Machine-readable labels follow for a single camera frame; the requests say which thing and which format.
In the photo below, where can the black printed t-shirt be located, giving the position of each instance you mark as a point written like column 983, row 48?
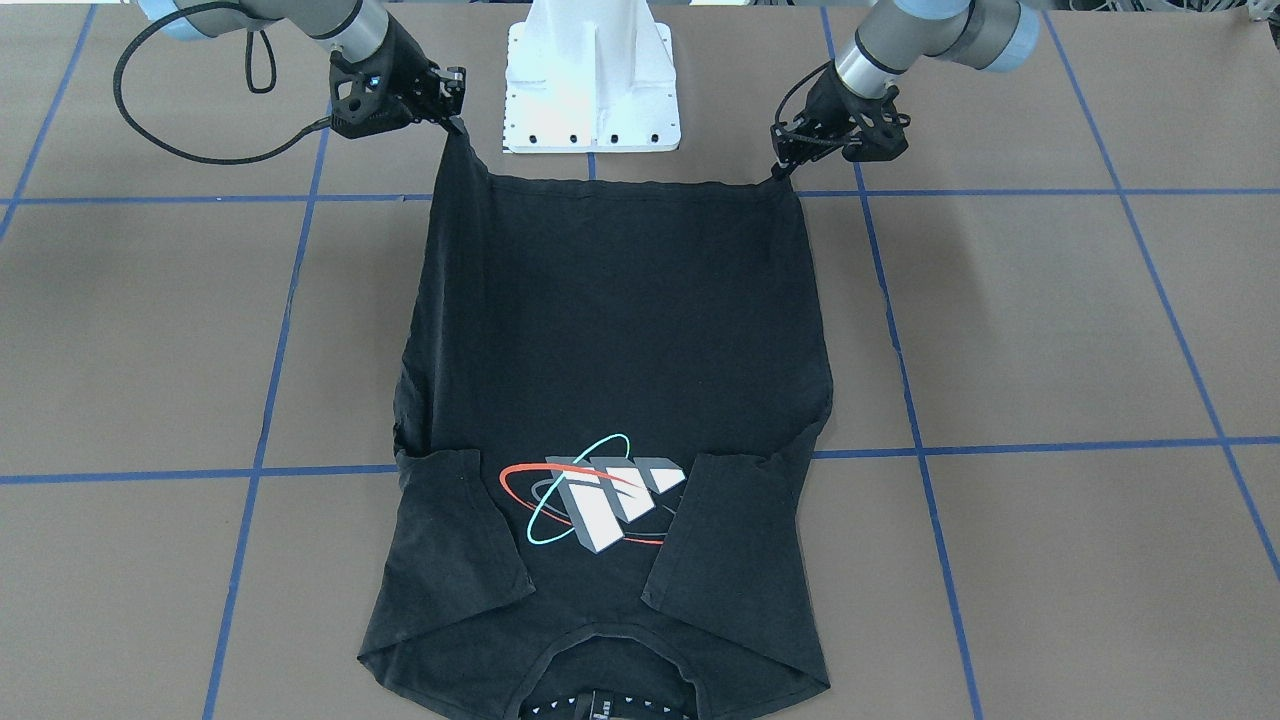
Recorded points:
column 606, row 409

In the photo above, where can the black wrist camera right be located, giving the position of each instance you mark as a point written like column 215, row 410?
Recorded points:
column 362, row 96

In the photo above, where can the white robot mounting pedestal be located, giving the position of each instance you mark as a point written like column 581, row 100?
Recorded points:
column 590, row 76

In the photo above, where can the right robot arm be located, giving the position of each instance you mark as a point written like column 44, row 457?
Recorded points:
column 357, row 28

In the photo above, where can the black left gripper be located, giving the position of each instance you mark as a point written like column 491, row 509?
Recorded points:
column 829, row 104

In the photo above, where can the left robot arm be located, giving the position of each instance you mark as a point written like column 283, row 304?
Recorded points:
column 847, row 105

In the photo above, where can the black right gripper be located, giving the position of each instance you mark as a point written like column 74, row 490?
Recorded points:
column 403, row 57

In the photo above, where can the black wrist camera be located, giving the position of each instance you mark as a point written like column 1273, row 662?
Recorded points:
column 880, row 129
column 362, row 96

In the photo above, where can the brown table mat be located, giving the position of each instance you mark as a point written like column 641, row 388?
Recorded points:
column 1134, row 584

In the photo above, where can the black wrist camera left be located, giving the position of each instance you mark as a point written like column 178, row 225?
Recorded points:
column 880, row 129

